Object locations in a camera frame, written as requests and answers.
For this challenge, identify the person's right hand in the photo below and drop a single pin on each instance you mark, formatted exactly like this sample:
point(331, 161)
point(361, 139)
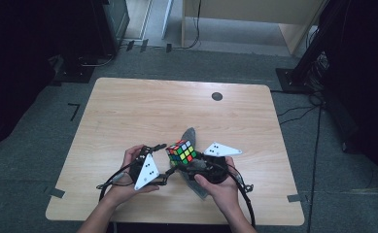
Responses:
point(225, 194)

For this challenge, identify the black floor base plate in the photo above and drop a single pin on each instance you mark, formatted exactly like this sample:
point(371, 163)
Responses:
point(75, 73)

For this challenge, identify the black metal stand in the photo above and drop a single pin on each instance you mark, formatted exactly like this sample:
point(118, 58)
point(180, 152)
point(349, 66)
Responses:
point(293, 81)

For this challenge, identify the light wooden cabinet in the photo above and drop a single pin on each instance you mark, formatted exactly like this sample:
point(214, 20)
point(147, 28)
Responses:
point(241, 9)

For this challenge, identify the person's left hand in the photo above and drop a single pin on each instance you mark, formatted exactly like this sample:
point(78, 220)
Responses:
point(121, 191)

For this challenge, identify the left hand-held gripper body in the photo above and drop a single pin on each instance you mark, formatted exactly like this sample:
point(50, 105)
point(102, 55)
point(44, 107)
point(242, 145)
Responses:
point(146, 171)

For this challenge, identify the grey cloth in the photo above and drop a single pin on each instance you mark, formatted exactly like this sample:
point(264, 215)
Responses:
point(198, 189)

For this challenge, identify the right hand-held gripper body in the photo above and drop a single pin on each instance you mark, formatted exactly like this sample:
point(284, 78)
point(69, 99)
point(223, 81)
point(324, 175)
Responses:
point(217, 149)

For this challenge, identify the black tape piece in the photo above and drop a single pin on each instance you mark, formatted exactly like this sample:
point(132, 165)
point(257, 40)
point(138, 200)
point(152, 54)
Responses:
point(130, 45)
point(168, 48)
point(144, 45)

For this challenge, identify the multicoloured puzzle cube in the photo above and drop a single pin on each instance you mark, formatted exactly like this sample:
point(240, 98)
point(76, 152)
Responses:
point(181, 152)

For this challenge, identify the black round table grommet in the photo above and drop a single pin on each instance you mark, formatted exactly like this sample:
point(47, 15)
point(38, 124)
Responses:
point(217, 96)

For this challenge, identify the black cabinet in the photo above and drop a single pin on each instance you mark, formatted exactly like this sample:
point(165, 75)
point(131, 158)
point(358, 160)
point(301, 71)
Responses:
point(110, 22)

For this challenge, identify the black corner tape mark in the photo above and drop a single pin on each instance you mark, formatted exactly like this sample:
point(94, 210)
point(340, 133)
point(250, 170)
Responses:
point(75, 111)

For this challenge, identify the dark curtain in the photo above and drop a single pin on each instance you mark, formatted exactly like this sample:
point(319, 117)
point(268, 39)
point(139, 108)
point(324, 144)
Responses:
point(371, 81)
point(15, 64)

